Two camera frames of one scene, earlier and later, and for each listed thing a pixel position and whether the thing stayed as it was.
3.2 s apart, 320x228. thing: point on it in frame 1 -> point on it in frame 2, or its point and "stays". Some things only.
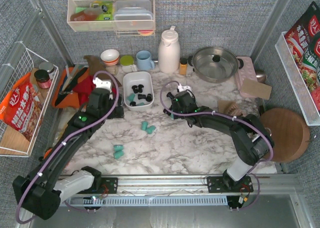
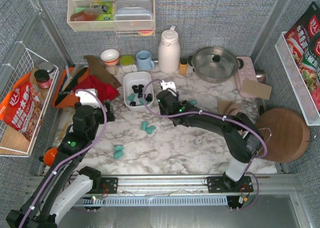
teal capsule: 118,147 stays
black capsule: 149,97 stays
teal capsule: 149,130 stays
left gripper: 115,108 -> 107,110
